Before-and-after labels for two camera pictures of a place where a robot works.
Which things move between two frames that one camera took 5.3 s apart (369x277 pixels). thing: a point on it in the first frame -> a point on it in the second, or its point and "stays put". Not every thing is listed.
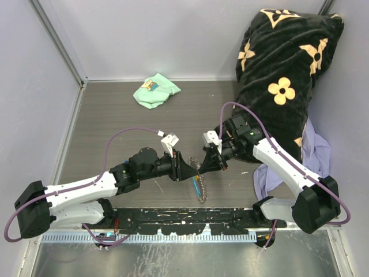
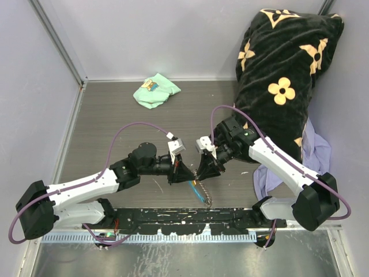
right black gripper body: [217, 156] stays put
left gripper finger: [188, 174] stays put
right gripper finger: [210, 165] -> [209, 174]
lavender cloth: [316, 156] stays put
